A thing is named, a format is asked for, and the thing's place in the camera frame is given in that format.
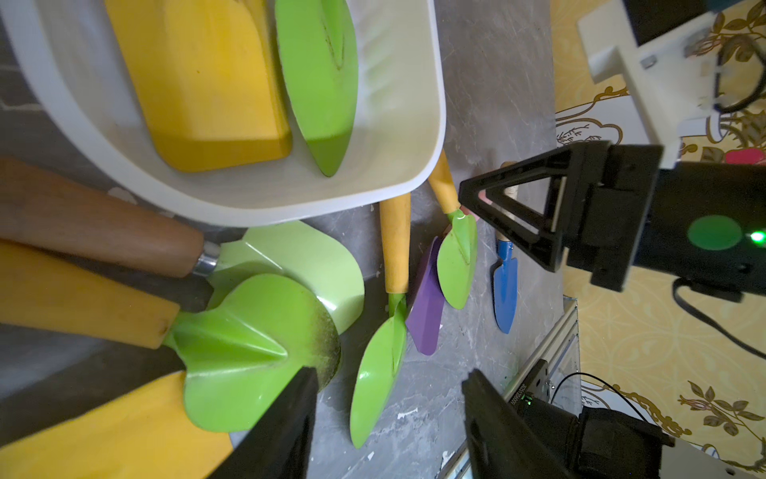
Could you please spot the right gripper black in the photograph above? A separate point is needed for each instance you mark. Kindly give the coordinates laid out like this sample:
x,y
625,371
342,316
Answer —
x,y
697,221

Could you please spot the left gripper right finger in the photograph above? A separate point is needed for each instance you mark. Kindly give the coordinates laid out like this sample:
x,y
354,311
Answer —
x,y
500,444

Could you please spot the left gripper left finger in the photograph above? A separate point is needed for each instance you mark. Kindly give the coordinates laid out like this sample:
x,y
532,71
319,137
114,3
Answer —
x,y
279,444

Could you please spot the blue small trowel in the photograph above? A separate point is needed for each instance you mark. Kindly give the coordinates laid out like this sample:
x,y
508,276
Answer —
x,y
505,284

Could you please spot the purple shovel pink handle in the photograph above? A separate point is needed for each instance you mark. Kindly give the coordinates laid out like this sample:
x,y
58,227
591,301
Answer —
x,y
424,319

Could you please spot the green trowel yellow handle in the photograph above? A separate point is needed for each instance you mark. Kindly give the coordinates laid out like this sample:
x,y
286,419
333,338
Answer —
x,y
318,54

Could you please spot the yellow scoop shovel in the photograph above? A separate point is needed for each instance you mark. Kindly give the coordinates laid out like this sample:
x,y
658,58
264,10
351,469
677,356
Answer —
x,y
143,434

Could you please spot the white storage box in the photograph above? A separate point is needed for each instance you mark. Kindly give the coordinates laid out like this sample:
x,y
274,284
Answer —
x,y
71,61

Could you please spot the green pointed trowel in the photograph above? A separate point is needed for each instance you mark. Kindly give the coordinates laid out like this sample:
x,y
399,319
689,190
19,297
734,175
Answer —
x,y
384,354

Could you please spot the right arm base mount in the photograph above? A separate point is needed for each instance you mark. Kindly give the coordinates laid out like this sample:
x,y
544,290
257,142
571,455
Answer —
x,y
597,443

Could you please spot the green wide shovel yellow handle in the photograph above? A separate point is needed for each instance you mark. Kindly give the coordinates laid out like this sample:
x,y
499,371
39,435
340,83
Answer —
x,y
239,356

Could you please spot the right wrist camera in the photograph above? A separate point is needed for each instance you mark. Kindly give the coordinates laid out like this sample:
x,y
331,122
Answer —
x,y
681,61

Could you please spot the light green shovel wooden handle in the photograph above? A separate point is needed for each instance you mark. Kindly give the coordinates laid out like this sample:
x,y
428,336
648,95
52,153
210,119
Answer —
x,y
42,209

